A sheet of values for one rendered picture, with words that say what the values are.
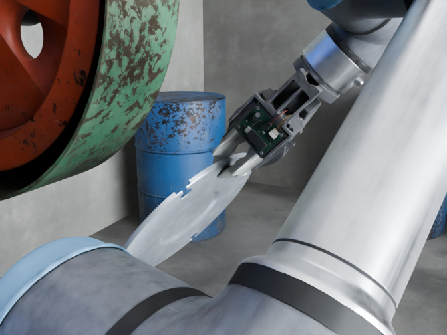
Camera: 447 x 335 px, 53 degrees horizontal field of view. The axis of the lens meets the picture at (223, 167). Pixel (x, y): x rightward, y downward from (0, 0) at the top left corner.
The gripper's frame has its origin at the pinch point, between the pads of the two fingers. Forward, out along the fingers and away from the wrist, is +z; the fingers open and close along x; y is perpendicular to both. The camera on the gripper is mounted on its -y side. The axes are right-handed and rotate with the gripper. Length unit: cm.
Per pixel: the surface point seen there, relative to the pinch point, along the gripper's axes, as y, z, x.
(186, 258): -151, 135, 12
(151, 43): -5.0, -2.3, -23.1
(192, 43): -288, 94, -116
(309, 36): -298, 23, -53
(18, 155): 0.2, 30.5, -27.4
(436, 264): -198, 41, 106
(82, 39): 1.6, 3.2, -29.5
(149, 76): -7.1, 2.9, -20.5
